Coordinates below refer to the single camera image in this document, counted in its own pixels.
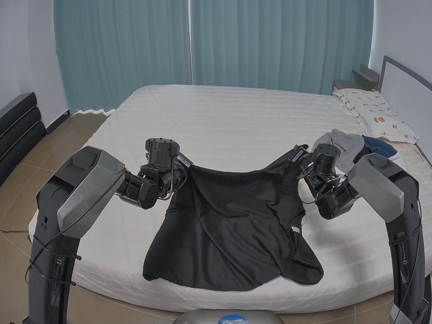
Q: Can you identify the white printed pillow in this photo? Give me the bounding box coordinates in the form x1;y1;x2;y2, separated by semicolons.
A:
332;88;419;144

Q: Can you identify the black T-shirt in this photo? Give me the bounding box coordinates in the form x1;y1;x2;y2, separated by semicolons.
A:
142;144;324;291

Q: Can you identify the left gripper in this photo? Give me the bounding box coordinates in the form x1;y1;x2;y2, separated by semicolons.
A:
171;151;194;185

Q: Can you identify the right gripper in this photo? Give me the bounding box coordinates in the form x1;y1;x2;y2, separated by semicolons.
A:
291;144;315;169

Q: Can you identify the dark blue garment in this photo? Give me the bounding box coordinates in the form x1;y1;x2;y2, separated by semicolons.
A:
363;135;399;158

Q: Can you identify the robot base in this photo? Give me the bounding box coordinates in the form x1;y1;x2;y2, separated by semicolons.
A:
172;309;284;324

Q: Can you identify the bed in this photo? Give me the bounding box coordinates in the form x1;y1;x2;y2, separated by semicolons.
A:
29;55;432;313

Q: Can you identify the blue-green curtain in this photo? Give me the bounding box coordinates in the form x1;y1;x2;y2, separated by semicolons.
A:
191;0;376;96
54;0;194;112

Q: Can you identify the grey bedside table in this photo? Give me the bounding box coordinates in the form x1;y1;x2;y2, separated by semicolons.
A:
334;64;380;92

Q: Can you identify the black chest of drawers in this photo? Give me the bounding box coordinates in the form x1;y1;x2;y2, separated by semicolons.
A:
0;92;48;185

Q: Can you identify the grey garment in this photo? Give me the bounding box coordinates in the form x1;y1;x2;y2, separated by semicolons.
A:
330;129;366;173

